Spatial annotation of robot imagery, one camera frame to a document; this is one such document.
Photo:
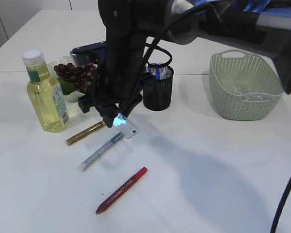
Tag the black mesh pen cup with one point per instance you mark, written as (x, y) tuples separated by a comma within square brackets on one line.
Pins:
[(157, 93)]

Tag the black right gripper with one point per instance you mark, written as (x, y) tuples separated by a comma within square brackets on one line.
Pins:
[(110, 112)]

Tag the red marker pen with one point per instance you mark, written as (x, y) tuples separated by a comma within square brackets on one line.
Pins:
[(108, 202)]

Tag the clear plastic sheet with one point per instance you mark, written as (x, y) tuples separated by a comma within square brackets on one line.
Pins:
[(247, 92)]

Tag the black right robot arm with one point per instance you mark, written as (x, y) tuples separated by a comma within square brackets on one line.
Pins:
[(135, 27)]

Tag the green wavy glass plate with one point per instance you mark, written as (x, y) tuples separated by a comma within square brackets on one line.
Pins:
[(75, 95)]

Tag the gold marker pen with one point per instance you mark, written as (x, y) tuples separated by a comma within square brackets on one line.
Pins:
[(85, 133)]

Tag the clear plastic ruler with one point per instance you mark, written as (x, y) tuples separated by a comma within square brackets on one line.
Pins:
[(124, 126)]

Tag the blue scissors with sheath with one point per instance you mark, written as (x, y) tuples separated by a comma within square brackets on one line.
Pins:
[(158, 73)]

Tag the yellow liquid plastic bottle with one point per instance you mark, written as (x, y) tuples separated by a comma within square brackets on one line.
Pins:
[(45, 93)]

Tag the purple artificial grape bunch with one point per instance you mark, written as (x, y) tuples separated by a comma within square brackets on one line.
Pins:
[(76, 78)]

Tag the green plastic woven basket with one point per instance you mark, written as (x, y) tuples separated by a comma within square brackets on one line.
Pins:
[(233, 66)]

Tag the silver marker pen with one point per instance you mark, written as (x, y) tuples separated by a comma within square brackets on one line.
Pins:
[(100, 152)]

